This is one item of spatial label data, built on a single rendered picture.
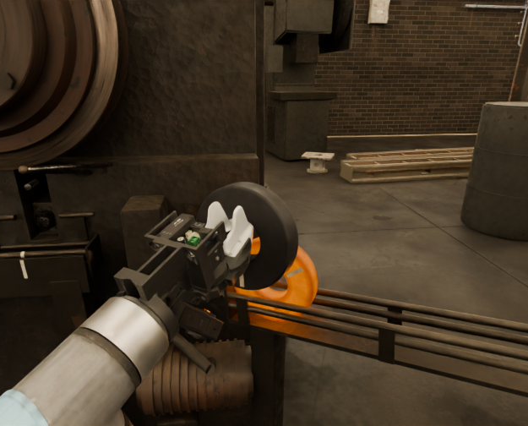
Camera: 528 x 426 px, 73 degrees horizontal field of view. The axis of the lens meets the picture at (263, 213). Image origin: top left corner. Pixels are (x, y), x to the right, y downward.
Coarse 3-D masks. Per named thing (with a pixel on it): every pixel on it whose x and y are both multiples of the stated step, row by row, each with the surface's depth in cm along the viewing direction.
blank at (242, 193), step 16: (224, 192) 49; (240, 192) 48; (256, 192) 47; (272, 192) 49; (208, 208) 51; (224, 208) 50; (256, 208) 47; (272, 208) 46; (256, 224) 48; (272, 224) 47; (288, 224) 47; (272, 240) 47; (288, 240) 46; (256, 256) 50; (272, 256) 48; (288, 256) 47; (256, 272) 50; (272, 272) 49; (256, 288) 51
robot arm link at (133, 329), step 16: (112, 304) 32; (128, 304) 32; (96, 320) 31; (112, 320) 31; (128, 320) 31; (144, 320) 32; (160, 320) 33; (112, 336) 30; (128, 336) 30; (144, 336) 31; (160, 336) 32; (128, 352) 30; (144, 352) 31; (160, 352) 33; (144, 368) 31
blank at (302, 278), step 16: (256, 240) 61; (304, 256) 59; (288, 272) 60; (304, 272) 58; (240, 288) 65; (288, 288) 61; (304, 288) 59; (256, 304) 65; (304, 304) 60; (288, 320) 63
